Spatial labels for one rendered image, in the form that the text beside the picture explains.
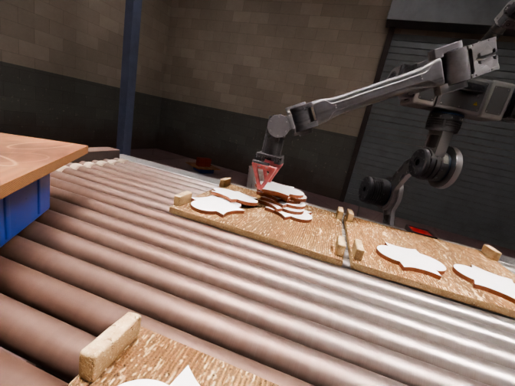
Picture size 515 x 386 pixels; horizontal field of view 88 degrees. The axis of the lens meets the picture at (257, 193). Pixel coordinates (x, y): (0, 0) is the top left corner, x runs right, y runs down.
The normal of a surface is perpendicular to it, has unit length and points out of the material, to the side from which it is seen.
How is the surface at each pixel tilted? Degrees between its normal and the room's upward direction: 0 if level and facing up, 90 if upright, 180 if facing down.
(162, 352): 0
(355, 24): 90
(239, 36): 90
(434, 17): 90
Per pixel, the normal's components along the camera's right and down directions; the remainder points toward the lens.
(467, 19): -0.38, 0.17
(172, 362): 0.20, -0.95
